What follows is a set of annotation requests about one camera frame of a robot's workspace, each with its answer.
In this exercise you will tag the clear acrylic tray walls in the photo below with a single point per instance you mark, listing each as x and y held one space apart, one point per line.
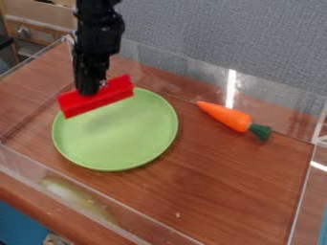
220 189

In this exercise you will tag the red rectangular block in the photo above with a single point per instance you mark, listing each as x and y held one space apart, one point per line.
73 104

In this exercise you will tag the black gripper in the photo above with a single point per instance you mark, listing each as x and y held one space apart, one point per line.
97 41

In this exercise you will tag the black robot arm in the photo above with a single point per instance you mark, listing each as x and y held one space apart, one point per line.
96 7

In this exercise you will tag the cardboard box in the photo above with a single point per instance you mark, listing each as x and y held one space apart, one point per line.
39 13

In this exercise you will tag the orange toy carrot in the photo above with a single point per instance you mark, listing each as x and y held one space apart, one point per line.
235 119

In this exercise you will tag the green round plate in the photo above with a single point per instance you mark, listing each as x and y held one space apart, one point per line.
120 136

